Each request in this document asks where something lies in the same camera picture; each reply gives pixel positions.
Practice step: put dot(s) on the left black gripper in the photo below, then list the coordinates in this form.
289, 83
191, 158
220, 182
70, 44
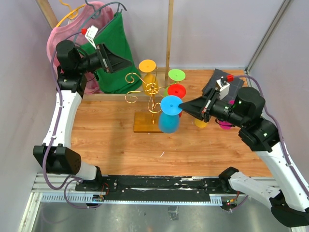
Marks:
111, 63

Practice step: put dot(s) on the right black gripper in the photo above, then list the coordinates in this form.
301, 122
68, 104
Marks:
201, 108

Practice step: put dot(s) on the blue wine glass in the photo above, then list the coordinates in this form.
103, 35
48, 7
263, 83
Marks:
169, 119

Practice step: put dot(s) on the pink wine glass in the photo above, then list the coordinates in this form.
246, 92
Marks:
225, 125

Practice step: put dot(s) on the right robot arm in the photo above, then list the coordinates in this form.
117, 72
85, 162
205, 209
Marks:
289, 203

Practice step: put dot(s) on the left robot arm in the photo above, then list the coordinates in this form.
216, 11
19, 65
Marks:
54, 154

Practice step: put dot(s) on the red wine glass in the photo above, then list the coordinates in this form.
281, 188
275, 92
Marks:
171, 103

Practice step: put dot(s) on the green wine glass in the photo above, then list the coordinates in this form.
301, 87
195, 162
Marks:
176, 75

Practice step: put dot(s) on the orange yellow wine glass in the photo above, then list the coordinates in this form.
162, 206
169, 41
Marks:
149, 68

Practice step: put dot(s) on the amber rack base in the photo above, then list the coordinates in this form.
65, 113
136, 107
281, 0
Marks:
146, 122

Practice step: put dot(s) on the green shirt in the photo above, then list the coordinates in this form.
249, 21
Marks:
113, 36

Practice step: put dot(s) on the pink shirt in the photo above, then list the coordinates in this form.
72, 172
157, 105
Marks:
60, 33

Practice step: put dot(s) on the yellow clothes hanger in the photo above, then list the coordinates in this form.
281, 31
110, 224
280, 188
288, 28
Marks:
72, 14

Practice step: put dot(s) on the aluminium corner profile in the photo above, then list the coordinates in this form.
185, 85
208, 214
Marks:
268, 34

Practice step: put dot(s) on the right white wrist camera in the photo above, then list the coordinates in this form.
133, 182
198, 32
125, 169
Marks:
222, 85

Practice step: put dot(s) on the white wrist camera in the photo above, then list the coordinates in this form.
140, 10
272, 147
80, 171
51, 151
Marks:
90, 35
222, 85

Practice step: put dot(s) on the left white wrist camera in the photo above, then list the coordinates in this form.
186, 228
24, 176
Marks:
90, 35

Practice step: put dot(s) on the gold wire glass rack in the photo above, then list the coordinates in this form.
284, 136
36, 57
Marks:
129, 78

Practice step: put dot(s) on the wooden frame post centre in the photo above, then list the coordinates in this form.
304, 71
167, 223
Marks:
169, 36

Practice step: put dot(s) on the wooden frame post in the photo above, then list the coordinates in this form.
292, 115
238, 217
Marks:
48, 12
169, 36

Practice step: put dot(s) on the wooden frame post left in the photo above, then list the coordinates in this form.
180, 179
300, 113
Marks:
48, 12

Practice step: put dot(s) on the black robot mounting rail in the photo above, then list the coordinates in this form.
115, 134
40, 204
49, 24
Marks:
155, 189

